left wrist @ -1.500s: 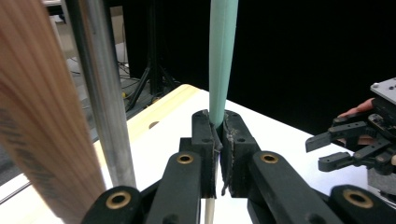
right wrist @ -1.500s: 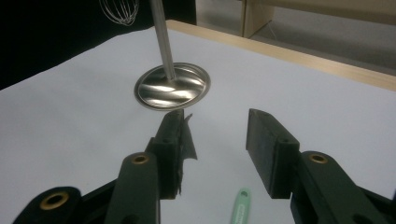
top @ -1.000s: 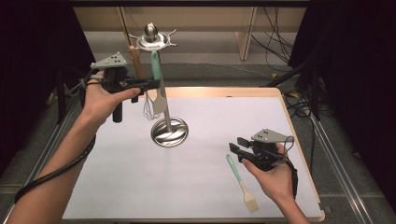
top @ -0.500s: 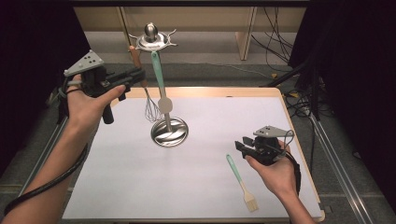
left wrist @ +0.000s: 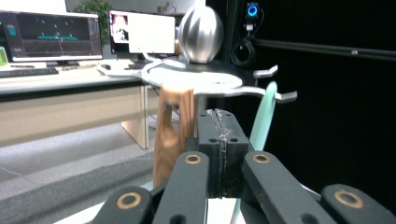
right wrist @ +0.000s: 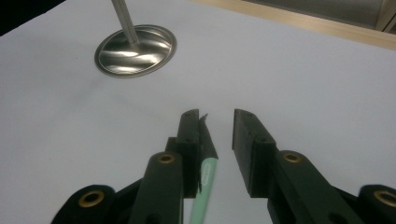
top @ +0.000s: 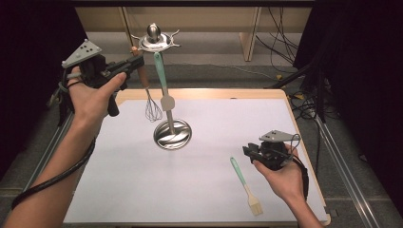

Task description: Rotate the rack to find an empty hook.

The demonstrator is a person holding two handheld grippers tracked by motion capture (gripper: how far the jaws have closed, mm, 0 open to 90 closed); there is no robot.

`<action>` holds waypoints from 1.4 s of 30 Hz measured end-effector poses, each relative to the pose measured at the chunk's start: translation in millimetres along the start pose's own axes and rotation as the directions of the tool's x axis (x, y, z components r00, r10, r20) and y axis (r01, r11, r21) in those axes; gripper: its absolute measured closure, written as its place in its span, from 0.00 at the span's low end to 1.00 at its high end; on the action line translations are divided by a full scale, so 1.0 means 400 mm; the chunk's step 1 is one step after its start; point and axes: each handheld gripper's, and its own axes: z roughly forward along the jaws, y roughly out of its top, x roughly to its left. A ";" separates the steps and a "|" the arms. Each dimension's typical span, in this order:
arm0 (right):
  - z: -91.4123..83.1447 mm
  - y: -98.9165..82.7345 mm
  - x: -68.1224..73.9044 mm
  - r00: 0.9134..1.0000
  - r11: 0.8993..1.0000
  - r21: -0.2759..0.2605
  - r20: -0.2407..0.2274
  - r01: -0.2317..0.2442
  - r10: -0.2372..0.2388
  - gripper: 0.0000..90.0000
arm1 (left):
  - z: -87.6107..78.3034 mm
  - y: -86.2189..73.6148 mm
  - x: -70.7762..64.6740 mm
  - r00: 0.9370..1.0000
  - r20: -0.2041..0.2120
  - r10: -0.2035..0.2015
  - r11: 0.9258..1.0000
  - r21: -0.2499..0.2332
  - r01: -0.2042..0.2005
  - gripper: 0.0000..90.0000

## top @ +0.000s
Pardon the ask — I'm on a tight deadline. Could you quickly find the black metal frame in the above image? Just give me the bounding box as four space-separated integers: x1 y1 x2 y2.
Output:
71 0 317 9

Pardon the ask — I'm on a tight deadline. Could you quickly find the spatula with mint handle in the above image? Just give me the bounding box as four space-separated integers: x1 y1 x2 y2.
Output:
153 51 176 113

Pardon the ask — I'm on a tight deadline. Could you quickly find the black curtain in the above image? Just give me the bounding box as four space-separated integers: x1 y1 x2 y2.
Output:
0 0 87 180
294 0 403 208

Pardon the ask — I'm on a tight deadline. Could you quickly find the tangle of black floor cables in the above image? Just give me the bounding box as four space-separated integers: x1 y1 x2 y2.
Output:
255 7 322 123

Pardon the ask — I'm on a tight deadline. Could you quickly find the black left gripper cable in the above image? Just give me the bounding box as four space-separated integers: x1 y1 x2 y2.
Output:
10 71 98 211

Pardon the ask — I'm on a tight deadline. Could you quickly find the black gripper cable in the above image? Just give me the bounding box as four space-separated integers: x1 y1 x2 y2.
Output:
289 155 311 201
10 71 98 211

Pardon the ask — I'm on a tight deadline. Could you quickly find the person's left hand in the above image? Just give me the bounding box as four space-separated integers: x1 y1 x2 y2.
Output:
67 66 128 129

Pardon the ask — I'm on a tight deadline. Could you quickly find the white table mat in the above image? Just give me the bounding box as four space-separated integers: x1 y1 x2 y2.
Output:
63 98 329 224

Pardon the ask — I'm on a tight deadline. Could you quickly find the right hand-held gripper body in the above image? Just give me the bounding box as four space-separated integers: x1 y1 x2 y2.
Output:
258 128 301 172

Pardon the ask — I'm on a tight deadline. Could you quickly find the pastry brush with mint handle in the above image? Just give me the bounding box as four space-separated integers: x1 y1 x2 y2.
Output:
229 156 265 218

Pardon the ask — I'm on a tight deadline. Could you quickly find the steel utensil stand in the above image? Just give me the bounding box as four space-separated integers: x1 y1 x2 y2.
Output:
130 22 194 152

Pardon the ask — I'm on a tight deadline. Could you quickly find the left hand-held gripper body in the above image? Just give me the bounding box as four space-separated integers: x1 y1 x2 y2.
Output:
61 38 127 118

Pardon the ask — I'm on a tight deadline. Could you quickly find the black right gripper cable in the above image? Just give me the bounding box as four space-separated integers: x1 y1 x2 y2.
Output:
289 155 311 201

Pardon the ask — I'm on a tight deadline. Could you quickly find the white work board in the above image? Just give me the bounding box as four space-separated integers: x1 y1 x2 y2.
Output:
61 87 333 228

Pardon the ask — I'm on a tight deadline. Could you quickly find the person's right hand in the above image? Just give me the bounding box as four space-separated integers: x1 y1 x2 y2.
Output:
252 143 306 204

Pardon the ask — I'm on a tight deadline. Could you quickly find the whisk with wooden handle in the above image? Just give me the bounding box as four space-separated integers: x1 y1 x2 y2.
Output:
130 46 164 124

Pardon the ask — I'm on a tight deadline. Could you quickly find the aluminium floor rail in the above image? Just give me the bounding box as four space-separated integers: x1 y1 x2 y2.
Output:
24 110 76 192
314 114 382 228

